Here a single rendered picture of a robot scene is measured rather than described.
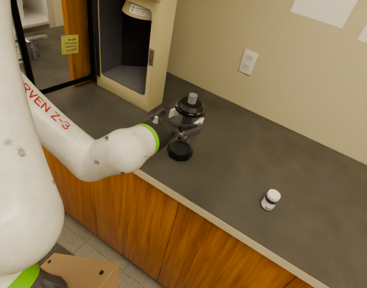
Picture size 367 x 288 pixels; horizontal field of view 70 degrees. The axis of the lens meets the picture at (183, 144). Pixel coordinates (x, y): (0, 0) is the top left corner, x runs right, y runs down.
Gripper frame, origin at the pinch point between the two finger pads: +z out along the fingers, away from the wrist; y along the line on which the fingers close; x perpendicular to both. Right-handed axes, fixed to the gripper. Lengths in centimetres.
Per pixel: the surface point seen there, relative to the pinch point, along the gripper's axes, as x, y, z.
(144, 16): -23.9, 34.0, 11.7
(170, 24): -23.9, 25.1, 17.1
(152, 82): -0.3, 25.1, 14.6
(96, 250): 113, 32, 9
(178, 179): 20.2, -7.0, -7.1
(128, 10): -23.9, 40.6, 10.2
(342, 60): -32, -38, 50
